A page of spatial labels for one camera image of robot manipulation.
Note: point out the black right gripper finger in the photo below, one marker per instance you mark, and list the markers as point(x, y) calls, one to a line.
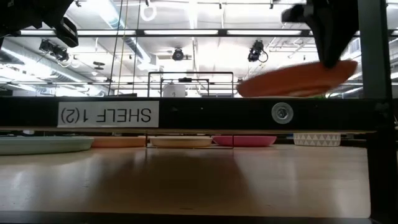
point(331, 43)

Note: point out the orange plate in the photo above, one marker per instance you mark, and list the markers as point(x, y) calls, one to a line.
point(295, 79)

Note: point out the peach plate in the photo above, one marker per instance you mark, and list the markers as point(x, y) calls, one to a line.
point(121, 142)

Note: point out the silver shelf bolt washer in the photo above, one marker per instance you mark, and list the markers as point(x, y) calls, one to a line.
point(282, 113)

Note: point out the white shelf label sticker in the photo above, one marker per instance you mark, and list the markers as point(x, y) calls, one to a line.
point(109, 114)

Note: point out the white triangle-patterned planter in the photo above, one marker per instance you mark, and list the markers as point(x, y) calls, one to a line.
point(317, 140)

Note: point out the pink plate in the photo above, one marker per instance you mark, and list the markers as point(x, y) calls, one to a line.
point(245, 141)

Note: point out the pale green plate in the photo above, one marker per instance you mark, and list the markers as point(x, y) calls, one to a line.
point(43, 145)

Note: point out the cream plate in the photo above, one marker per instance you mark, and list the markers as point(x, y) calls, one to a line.
point(180, 142)

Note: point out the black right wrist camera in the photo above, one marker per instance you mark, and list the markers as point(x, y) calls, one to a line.
point(295, 14)

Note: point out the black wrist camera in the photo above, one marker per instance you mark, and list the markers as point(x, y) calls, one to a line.
point(295, 14)
point(67, 32)

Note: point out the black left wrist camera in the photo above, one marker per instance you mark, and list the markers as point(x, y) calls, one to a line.
point(67, 32)

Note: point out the black ceiling camera cluster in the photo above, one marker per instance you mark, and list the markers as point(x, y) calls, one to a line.
point(54, 50)

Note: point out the black metal shelf frame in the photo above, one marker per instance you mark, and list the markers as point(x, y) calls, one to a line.
point(217, 113)

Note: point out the black overhead frame beam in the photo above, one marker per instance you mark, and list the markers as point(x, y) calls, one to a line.
point(180, 32)

